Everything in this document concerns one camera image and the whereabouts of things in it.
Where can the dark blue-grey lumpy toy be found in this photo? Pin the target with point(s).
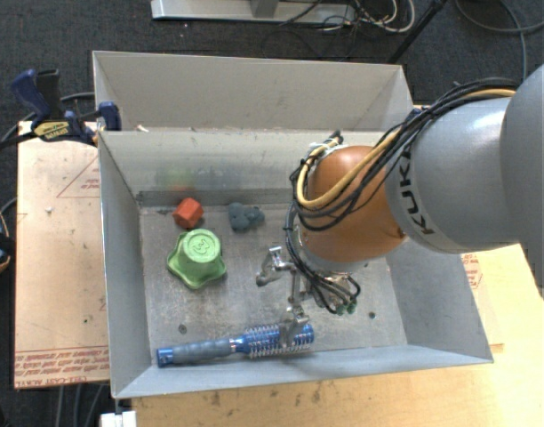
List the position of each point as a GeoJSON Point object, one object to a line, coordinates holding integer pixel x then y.
{"type": "Point", "coordinates": [244, 217]}

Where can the blue and grey hairbrush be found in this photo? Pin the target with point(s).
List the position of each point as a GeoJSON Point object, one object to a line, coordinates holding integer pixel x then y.
{"type": "Point", "coordinates": [201, 350]}

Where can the red-orange hexagonal block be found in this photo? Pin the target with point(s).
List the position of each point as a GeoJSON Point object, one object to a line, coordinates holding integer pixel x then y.
{"type": "Point", "coordinates": [188, 213]}

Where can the grey metal bin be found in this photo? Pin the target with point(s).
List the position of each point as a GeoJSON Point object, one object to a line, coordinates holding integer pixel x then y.
{"type": "Point", "coordinates": [236, 309]}

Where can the brown cardboard board, red print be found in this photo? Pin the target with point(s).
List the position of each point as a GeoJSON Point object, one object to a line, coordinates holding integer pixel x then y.
{"type": "Point", "coordinates": [58, 260]}

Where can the green plastic cup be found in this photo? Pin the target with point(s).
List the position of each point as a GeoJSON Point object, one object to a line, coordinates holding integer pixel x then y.
{"type": "Point", "coordinates": [196, 258]}

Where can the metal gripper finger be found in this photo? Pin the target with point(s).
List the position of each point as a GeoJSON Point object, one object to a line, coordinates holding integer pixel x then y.
{"type": "Point", "coordinates": [272, 265]}
{"type": "Point", "coordinates": [291, 327]}

